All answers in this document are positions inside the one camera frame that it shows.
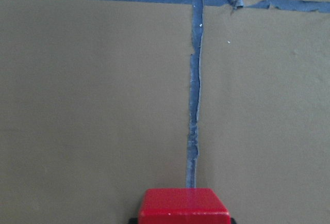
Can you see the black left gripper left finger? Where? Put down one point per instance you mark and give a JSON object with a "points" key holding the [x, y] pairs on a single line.
{"points": [[133, 220]]}

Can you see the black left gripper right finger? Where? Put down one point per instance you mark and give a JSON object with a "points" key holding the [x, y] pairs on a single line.
{"points": [[232, 221]]}

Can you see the red block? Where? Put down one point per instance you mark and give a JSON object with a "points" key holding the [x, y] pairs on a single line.
{"points": [[182, 205]]}

